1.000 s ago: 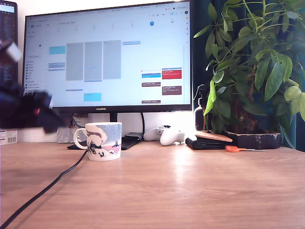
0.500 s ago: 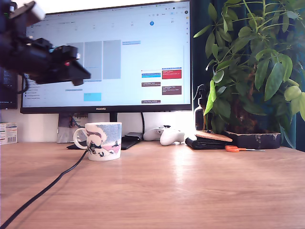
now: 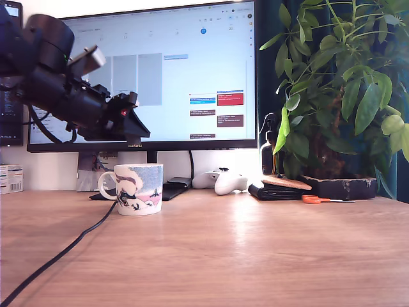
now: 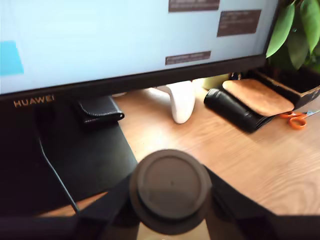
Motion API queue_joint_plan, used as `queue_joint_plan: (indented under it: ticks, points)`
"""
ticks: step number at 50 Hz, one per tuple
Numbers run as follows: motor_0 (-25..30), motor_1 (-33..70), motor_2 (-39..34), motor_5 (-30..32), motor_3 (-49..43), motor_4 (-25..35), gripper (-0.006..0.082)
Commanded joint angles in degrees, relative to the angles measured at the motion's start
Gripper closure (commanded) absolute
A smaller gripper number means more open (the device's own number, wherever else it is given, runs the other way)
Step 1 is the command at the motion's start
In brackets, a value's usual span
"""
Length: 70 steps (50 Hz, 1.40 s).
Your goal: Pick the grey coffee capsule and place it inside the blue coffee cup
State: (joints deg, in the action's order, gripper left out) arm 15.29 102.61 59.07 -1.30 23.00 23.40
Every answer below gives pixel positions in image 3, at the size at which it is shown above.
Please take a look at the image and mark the black cable across table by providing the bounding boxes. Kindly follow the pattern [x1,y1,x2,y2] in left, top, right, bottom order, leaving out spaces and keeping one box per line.
[0,201,118,307]

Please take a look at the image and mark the white cardboard box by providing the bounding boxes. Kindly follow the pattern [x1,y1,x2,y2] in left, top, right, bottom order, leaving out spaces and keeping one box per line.
[0,163,25,196]

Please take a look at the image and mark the black monitor cable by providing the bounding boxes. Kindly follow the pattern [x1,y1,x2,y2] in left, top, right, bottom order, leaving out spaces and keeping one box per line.
[189,150,196,189]

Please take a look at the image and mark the small black case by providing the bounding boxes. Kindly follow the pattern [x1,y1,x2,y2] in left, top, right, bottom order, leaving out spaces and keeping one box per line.
[167,177,193,189]

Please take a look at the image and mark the white game controller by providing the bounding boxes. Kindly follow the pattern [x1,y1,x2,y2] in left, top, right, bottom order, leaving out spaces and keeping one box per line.
[191,168,249,196]

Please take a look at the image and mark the black plant tray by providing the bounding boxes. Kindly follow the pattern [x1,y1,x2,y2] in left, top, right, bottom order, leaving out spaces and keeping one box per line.
[299,174,378,201]

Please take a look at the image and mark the black folded wallet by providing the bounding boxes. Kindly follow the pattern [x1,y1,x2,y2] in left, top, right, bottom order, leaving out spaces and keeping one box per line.
[248,183,313,201]

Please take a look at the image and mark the dark-screen computer monitor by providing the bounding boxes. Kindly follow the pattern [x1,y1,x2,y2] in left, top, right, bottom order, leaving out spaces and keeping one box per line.
[0,0,25,147]

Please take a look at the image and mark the black monitor stand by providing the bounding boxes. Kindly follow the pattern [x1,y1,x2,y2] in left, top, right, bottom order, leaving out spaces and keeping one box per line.
[88,150,190,202]

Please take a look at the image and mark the large black computer monitor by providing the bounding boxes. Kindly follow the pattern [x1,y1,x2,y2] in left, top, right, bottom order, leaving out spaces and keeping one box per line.
[26,0,259,153]

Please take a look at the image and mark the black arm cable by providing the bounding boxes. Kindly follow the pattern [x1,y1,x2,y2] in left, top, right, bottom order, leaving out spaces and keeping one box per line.
[27,104,78,145]

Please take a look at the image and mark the green leafy houseplant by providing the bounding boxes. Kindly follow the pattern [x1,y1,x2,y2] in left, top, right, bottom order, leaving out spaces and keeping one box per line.
[259,0,409,200]

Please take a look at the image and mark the dark spray bottle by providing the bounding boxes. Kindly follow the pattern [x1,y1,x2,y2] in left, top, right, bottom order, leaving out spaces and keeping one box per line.
[259,112,286,175]

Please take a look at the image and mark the orange-handled scissors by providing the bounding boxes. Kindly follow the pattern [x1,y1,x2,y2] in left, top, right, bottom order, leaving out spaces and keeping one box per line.
[301,194,357,205]

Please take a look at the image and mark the round cork coaster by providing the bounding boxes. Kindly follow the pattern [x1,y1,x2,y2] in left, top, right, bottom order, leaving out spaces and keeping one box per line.
[261,175,313,192]

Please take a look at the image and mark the white mug with blue print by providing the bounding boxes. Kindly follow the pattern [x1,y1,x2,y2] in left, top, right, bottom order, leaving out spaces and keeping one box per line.
[96,163,164,217]

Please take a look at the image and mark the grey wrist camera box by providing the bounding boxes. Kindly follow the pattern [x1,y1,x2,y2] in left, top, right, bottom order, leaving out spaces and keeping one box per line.
[66,45,107,81]

